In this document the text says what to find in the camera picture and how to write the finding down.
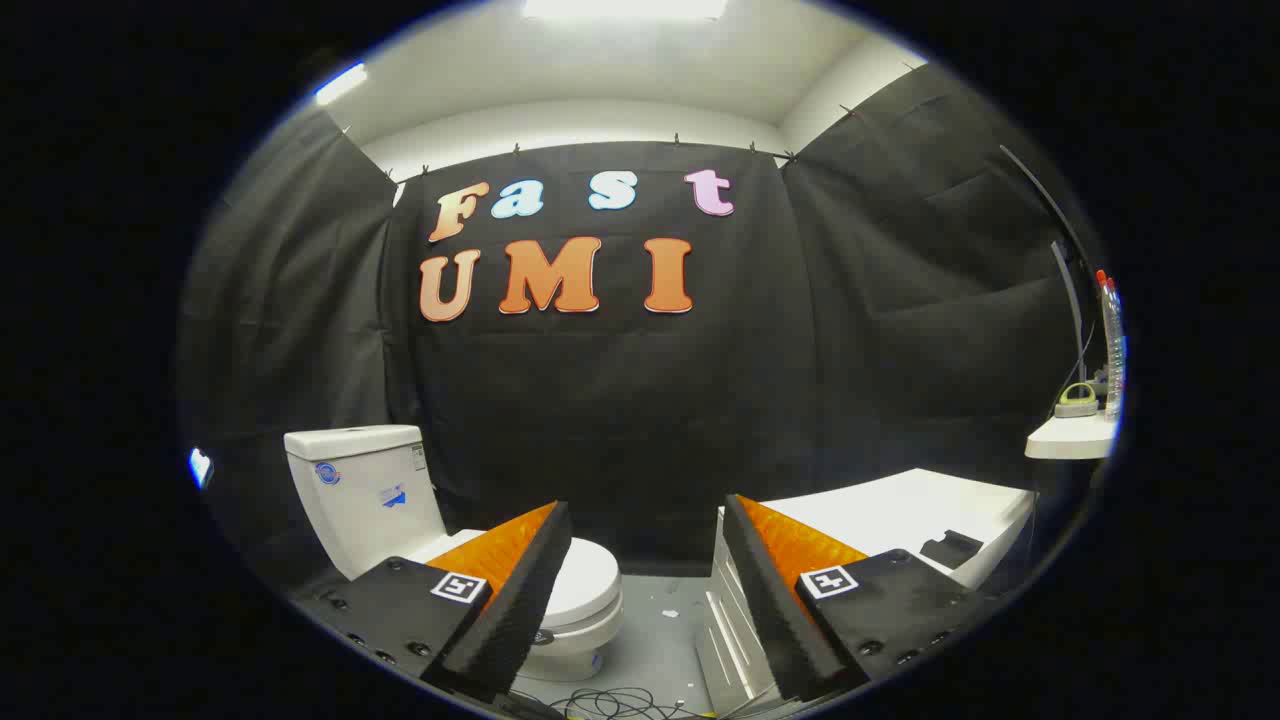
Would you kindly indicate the white toilet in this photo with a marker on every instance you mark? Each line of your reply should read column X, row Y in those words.
column 360, row 490

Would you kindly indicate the grey curved pipe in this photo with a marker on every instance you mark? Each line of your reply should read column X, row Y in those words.
column 1074, row 310

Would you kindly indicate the white drawer cabinet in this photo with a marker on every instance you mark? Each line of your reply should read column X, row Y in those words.
column 900, row 510

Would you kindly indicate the dark flat object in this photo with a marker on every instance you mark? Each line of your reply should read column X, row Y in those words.
column 950, row 549

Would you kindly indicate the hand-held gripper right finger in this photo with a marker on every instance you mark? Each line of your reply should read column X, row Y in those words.
column 780, row 610

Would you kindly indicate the white toilet lid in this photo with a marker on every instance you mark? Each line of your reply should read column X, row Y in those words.
column 590, row 580

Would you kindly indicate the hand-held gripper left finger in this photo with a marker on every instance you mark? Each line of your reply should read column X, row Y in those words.
column 520, row 610

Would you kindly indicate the black backdrop cloth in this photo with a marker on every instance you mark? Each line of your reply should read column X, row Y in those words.
column 620, row 400

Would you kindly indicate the white shelf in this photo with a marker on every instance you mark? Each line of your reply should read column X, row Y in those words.
column 1070, row 438

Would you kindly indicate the clear bottle with red cap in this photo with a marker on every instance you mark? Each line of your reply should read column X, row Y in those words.
column 1112, row 350

